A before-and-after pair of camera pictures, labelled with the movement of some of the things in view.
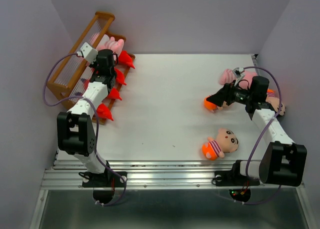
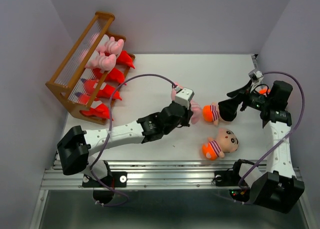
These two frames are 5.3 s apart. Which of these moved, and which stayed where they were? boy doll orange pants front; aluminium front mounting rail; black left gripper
Moved: black left gripper
Stayed: aluminium front mounting rail; boy doll orange pants front
